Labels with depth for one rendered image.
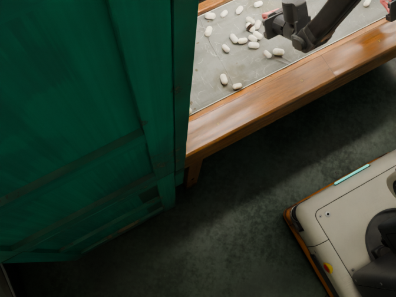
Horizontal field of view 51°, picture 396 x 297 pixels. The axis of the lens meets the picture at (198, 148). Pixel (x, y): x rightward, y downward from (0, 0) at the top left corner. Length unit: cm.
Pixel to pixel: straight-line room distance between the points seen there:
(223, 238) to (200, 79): 89
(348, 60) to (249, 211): 90
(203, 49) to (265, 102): 28
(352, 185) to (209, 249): 70
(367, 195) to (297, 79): 71
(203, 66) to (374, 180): 94
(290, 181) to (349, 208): 36
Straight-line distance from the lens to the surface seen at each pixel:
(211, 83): 137
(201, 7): 147
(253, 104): 133
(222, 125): 130
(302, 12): 122
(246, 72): 140
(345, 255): 184
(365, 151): 227
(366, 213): 189
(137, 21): 42
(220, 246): 200
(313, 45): 117
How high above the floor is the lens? 199
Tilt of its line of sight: 75 degrees down
